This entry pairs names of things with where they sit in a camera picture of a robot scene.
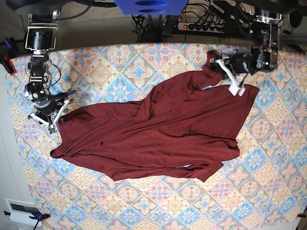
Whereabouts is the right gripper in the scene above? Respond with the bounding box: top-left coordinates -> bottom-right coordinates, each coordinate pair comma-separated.
27,90 -> 75,127

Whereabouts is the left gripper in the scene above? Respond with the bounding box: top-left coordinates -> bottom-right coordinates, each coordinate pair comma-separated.
210,51 -> 254,87

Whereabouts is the dark red t-shirt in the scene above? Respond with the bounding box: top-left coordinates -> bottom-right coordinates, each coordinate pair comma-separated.
50,63 -> 259,181

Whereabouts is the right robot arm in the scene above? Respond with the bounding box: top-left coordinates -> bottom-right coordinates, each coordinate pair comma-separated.
6,0 -> 76,133

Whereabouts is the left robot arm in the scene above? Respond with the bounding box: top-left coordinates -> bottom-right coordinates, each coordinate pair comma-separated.
210,0 -> 299,95

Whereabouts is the white power strip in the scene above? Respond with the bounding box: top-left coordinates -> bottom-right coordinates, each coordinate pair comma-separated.
177,23 -> 222,33

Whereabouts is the blue orange clamp upper left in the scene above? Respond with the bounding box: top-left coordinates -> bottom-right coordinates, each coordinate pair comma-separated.
0,37 -> 17,76

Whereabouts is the blue orange clamp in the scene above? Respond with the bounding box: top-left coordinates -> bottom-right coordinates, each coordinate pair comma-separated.
0,37 -> 17,76
3,210 -> 50,220

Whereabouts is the blue orange clamp lower left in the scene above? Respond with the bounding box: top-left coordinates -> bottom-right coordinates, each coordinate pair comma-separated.
3,210 -> 50,220

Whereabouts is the patterned tablecloth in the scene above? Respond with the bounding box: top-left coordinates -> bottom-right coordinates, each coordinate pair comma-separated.
6,44 -> 307,230

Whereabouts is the orange clamp lower right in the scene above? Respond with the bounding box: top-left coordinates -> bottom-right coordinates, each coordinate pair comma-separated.
296,213 -> 306,218

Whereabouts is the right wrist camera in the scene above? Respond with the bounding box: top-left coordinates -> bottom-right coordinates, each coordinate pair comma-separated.
47,124 -> 59,135

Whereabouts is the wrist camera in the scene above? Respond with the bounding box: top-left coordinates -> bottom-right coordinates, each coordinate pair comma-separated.
47,124 -> 59,135
228,84 -> 246,96

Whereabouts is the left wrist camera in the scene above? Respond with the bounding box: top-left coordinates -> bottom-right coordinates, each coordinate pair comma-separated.
228,84 -> 246,96

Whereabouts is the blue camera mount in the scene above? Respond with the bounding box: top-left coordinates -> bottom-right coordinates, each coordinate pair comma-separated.
114,0 -> 188,15

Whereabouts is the white wall vent box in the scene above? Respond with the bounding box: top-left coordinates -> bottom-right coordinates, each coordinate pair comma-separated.
5,198 -> 40,227

